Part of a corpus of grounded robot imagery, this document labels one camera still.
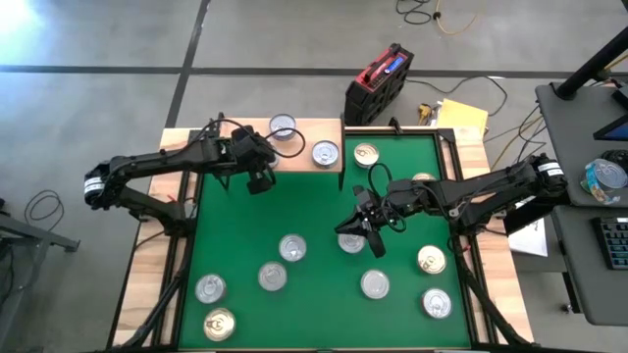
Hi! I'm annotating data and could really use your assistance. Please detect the yellow paper envelope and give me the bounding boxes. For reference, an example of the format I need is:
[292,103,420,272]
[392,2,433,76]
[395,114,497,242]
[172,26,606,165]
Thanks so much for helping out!
[435,97,491,136]

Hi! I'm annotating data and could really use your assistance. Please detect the yellow black power plug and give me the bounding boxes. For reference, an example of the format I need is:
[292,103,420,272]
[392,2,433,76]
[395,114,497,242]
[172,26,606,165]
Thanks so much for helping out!
[416,101,436,126]

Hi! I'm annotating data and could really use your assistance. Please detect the silver can teal yellow label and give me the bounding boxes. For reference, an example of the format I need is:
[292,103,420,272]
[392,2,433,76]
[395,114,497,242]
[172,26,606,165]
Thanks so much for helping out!
[311,139,341,169]

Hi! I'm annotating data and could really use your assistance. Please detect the black looped floor cable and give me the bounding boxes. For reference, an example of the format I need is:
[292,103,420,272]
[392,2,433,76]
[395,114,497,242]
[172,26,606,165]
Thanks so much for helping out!
[23,188,67,232]

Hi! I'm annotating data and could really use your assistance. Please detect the white paper sheet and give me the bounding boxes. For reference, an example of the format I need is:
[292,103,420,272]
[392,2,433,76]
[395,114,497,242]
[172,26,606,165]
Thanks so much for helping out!
[506,215,550,259]

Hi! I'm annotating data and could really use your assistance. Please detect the yellow floor cable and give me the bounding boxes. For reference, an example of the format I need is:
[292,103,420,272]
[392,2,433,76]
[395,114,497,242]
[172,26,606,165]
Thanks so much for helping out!
[433,0,485,36]

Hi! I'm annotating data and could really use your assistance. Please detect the blue albacore tuna can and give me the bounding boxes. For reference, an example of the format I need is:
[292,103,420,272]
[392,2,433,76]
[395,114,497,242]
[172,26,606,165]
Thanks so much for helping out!
[268,113,298,142]

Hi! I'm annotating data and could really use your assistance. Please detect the black tablet screen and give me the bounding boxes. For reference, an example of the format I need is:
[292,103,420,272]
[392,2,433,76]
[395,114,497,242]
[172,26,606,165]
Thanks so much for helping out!
[592,112,628,143]

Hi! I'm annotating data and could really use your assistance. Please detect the black keyboard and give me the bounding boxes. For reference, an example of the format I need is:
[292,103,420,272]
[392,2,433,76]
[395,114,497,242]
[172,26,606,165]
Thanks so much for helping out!
[591,215,628,272]

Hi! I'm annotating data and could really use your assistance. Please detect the black slanted pole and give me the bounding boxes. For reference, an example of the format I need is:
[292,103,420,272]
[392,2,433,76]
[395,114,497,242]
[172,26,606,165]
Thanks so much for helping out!
[552,26,628,102]

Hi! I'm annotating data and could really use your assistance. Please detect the red black power station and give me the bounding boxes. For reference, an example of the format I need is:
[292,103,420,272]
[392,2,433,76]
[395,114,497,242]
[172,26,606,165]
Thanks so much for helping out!
[342,42,416,127]

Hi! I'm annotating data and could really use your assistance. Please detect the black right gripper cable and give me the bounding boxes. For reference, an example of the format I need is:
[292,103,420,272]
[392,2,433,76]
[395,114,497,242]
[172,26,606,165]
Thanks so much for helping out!
[366,163,409,234]

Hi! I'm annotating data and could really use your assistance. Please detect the wooden shelf black legs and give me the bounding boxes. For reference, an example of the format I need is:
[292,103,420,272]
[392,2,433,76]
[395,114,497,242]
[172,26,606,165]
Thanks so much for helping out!
[214,112,347,192]

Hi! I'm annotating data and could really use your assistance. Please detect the grey metal stand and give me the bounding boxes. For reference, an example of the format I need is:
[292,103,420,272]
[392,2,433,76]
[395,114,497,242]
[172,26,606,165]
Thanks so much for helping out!
[0,195,82,353]

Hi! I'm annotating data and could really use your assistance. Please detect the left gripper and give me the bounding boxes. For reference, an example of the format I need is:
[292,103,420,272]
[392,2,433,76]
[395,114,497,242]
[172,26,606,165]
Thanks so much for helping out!
[203,126,278,178]

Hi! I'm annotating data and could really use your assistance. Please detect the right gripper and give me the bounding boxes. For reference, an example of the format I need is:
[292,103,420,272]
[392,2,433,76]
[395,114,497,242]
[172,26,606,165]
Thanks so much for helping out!
[335,178,424,237]

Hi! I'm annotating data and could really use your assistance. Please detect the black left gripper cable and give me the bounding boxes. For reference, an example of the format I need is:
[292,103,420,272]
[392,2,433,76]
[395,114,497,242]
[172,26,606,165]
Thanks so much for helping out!
[193,117,307,160]

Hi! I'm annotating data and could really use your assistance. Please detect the black coiled floor cable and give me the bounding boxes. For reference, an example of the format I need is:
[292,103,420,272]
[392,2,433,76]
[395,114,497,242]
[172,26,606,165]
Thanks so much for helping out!
[394,0,442,25]

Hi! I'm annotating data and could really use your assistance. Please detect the black round device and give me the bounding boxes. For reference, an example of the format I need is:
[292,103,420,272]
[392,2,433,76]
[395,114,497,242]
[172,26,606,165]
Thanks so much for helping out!
[601,148,628,168]

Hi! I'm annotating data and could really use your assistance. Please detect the black power station cable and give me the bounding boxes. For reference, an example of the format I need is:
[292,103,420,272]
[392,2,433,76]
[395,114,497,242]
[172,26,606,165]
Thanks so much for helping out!
[405,75,509,119]

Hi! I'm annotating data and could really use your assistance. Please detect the black aluminium table frame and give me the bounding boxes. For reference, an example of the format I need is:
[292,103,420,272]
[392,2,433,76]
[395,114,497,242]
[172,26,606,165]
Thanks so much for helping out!
[105,116,539,353]

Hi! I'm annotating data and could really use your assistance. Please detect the silver can green label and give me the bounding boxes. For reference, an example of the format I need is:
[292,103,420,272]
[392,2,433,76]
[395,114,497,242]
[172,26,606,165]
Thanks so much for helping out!
[278,232,309,264]

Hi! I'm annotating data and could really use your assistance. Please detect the grey desk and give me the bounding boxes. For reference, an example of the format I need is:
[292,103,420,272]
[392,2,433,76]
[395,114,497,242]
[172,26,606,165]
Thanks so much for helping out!
[534,80,628,210]
[549,204,628,328]

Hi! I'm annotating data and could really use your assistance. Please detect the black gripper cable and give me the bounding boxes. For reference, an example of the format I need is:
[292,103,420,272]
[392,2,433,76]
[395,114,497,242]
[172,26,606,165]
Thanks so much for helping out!
[193,117,307,160]
[366,163,409,234]

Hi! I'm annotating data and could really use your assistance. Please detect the green table mat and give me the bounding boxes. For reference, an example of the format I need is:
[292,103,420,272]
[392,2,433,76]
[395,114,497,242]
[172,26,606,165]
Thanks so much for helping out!
[177,134,472,350]

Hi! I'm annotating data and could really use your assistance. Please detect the large green can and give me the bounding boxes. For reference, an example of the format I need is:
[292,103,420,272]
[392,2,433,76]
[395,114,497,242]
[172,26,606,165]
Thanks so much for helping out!
[359,269,392,301]

